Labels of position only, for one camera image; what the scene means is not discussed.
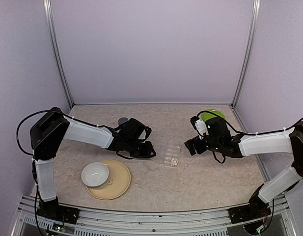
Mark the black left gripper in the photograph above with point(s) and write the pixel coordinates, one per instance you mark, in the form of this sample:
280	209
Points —
147	153

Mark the orange pill bottle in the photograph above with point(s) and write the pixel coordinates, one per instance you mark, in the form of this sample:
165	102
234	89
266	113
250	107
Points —
122	121

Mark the green plastic plate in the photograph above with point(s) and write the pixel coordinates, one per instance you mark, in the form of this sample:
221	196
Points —
211	113

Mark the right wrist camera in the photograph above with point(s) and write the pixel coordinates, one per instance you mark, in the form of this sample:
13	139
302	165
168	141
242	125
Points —
199	125

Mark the white ceramic bowl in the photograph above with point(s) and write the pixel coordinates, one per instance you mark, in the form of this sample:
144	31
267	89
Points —
95	175

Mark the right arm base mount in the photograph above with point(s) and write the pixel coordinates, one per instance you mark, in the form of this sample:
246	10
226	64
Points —
254	209

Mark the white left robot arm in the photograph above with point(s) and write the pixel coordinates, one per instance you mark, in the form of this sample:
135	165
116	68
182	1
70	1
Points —
55	128

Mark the beige round plate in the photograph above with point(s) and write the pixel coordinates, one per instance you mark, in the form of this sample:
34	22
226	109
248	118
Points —
118	182

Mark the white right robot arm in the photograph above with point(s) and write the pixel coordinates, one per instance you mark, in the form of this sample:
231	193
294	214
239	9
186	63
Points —
214	136

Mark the clear plastic pill organizer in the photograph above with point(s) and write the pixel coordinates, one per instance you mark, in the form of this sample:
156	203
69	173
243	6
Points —
169	156

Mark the aluminium corner post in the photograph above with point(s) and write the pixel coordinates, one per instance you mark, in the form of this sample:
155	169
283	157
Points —
248	52
56	52

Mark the right aluminium corner post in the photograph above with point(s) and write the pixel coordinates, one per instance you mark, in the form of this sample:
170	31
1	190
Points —
248	52

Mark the left aluminium corner post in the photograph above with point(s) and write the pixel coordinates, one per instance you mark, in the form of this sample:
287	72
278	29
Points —
56	52

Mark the aluminium front rail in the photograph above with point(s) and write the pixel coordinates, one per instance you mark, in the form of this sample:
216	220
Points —
100	222

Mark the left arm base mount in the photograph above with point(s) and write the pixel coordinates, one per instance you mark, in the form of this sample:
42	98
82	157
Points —
54	211

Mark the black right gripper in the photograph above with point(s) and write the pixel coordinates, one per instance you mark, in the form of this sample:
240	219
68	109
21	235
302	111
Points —
191	146

